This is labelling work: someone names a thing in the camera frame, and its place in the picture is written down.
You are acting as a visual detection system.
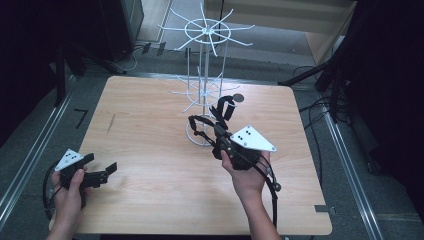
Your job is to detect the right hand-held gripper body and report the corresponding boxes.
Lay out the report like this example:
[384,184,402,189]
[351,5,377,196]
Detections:
[221,124,278,171]

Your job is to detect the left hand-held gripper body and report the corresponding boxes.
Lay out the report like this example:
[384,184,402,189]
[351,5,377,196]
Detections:
[54,148,110,191]

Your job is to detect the white wire display rack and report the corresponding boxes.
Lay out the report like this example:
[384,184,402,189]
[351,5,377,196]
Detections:
[158,2,256,148]

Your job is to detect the person's left hand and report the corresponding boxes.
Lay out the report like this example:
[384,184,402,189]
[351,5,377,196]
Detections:
[49,167,92,223]

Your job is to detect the person's right hand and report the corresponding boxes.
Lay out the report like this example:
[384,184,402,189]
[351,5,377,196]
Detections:
[220,150,272,201]

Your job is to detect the black metal stand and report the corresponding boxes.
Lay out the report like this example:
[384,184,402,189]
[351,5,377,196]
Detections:
[53,41,128,108]
[277,31,356,125]

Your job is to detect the light wooden furniture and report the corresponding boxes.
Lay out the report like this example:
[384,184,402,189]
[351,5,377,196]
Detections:
[203,0,358,67]

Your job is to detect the dark cabinet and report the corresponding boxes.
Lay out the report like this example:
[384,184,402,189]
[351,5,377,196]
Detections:
[94,0,145,63]

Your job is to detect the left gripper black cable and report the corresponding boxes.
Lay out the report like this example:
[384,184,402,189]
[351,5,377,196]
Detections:
[41,159,64,222]

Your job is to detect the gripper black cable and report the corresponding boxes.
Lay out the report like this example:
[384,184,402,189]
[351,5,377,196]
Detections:
[41,159,64,222]
[252,154,283,232]

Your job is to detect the metal floor rail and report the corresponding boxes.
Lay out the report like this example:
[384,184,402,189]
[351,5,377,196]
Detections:
[0,75,77,229]
[320,104,385,240]

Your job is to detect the black floor cables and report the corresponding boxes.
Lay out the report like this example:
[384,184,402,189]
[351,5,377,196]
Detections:
[292,65,352,176]

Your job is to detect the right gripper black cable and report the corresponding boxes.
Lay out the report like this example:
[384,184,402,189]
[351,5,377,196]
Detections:
[252,154,283,232]

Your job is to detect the white floor cable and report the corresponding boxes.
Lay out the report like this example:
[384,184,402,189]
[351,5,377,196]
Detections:
[125,45,144,73]

